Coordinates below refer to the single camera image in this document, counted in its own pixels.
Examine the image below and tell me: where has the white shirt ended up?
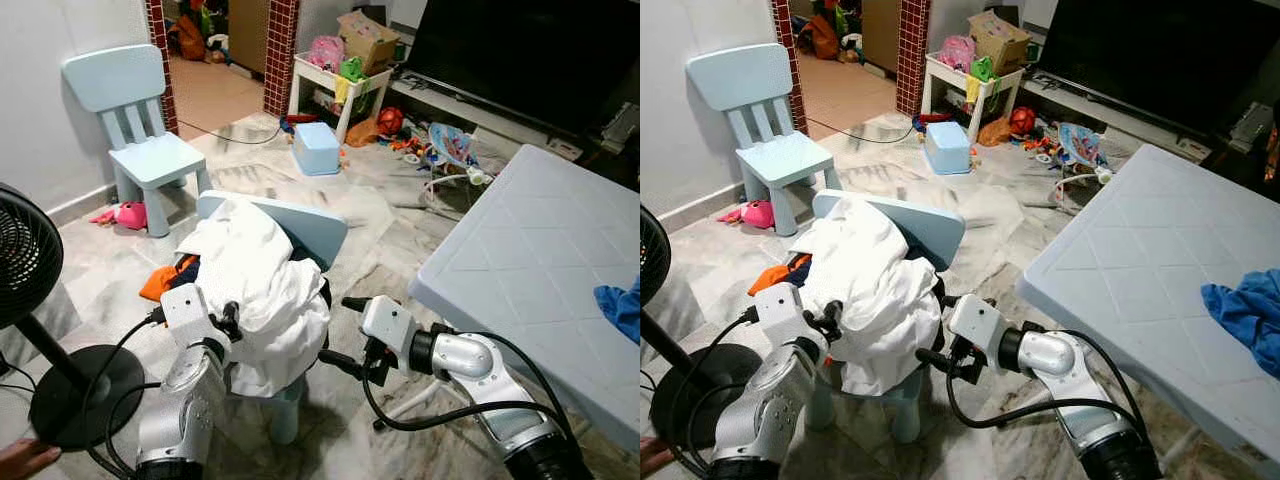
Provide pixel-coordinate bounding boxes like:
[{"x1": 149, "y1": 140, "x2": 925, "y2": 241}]
[
  {"x1": 795, "y1": 195, "x2": 946, "y2": 399},
  {"x1": 175, "y1": 195, "x2": 333, "y2": 399}
]

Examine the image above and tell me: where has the bright blue garment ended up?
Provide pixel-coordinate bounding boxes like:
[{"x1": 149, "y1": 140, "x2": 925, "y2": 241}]
[
  {"x1": 593, "y1": 280, "x2": 641, "y2": 346},
  {"x1": 1200, "y1": 268, "x2": 1280, "y2": 379}
]

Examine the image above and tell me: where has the orange cloth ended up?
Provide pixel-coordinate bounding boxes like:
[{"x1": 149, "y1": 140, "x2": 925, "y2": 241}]
[
  {"x1": 138, "y1": 255, "x2": 201, "y2": 303},
  {"x1": 748, "y1": 255, "x2": 813, "y2": 298}
]

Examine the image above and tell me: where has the pale blue kids chair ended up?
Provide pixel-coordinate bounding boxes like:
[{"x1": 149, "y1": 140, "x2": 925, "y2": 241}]
[
  {"x1": 62, "y1": 44, "x2": 213, "y2": 238},
  {"x1": 195, "y1": 190, "x2": 349, "y2": 446},
  {"x1": 812, "y1": 190, "x2": 966, "y2": 446},
  {"x1": 685, "y1": 44, "x2": 839, "y2": 238}
]

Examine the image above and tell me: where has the black standing fan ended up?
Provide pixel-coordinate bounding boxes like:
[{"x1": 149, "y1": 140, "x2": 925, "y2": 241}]
[
  {"x1": 0, "y1": 182, "x2": 146, "y2": 451},
  {"x1": 640, "y1": 205, "x2": 766, "y2": 451}
]

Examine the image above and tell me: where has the pink plush toy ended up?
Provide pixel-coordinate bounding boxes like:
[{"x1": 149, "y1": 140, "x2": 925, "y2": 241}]
[
  {"x1": 92, "y1": 200, "x2": 149, "y2": 231},
  {"x1": 715, "y1": 200, "x2": 776, "y2": 231}
]

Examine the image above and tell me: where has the pale blue step stool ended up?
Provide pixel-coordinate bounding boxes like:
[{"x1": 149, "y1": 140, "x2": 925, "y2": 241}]
[
  {"x1": 292, "y1": 122, "x2": 343, "y2": 178},
  {"x1": 922, "y1": 122, "x2": 973, "y2": 178}
]

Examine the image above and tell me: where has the colourful baby bouncer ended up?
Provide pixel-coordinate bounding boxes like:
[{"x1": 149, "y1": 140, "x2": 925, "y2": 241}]
[
  {"x1": 420, "y1": 122, "x2": 493, "y2": 196},
  {"x1": 1050, "y1": 122, "x2": 1113, "y2": 196}
]

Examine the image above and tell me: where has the person's bare foot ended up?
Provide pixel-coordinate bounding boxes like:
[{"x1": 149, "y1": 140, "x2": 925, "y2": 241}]
[
  {"x1": 0, "y1": 437, "x2": 63, "y2": 480},
  {"x1": 640, "y1": 437, "x2": 676, "y2": 476}
]

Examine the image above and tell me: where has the white toy shelf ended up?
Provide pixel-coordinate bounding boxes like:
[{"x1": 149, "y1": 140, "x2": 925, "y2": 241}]
[
  {"x1": 920, "y1": 52, "x2": 1026, "y2": 144},
  {"x1": 290, "y1": 52, "x2": 393, "y2": 144}
]

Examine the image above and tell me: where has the pink bag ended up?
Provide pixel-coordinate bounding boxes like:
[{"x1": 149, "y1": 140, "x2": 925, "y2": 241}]
[
  {"x1": 305, "y1": 35, "x2": 346, "y2": 73},
  {"x1": 935, "y1": 35, "x2": 976, "y2": 73}
]

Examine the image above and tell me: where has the brown cardboard box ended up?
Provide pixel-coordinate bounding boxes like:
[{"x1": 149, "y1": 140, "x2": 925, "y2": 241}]
[
  {"x1": 965, "y1": 10, "x2": 1031, "y2": 76},
  {"x1": 335, "y1": 10, "x2": 401, "y2": 76}
]

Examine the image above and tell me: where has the black flat television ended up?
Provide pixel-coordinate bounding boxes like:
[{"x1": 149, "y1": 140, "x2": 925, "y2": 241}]
[
  {"x1": 1030, "y1": 0, "x2": 1280, "y2": 141},
  {"x1": 395, "y1": 0, "x2": 641, "y2": 141}
]

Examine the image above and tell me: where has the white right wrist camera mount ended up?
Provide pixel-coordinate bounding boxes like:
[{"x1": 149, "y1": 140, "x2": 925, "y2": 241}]
[
  {"x1": 360, "y1": 295, "x2": 419, "y2": 369},
  {"x1": 948, "y1": 293, "x2": 1006, "y2": 363}
]

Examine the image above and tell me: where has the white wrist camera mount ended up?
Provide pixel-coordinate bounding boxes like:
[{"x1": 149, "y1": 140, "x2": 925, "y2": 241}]
[
  {"x1": 160, "y1": 283, "x2": 213, "y2": 351},
  {"x1": 948, "y1": 293, "x2": 1006, "y2": 363},
  {"x1": 755, "y1": 283, "x2": 806, "y2": 351},
  {"x1": 360, "y1": 295, "x2": 419, "y2": 369}
]

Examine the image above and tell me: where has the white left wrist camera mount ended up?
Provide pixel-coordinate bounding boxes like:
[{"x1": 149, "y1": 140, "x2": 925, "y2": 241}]
[
  {"x1": 755, "y1": 283, "x2": 806, "y2": 351},
  {"x1": 160, "y1": 283, "x2": 213, "y2": 351}
]

